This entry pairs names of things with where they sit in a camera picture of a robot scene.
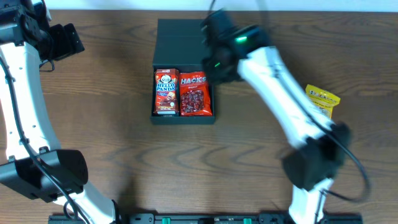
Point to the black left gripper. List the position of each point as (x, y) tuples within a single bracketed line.
[(63, 48)]

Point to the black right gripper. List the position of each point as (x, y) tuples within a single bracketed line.
[(211, 60)]

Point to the red Hacks candy bag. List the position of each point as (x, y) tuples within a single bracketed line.
[(194, 94)]

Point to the dark green gift box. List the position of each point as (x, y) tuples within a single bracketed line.
[(179, 45)]

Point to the red Hello Panda box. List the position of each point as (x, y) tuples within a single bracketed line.
[(166, 92)]

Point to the yellow seeds snack bag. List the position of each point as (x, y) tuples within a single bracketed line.
[(323, 99)]

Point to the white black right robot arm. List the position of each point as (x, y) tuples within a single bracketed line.
[(248, 54)]

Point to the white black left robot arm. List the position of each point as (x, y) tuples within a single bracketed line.
[(37, 166)]

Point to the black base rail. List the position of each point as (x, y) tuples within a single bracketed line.
[(262, 218)]

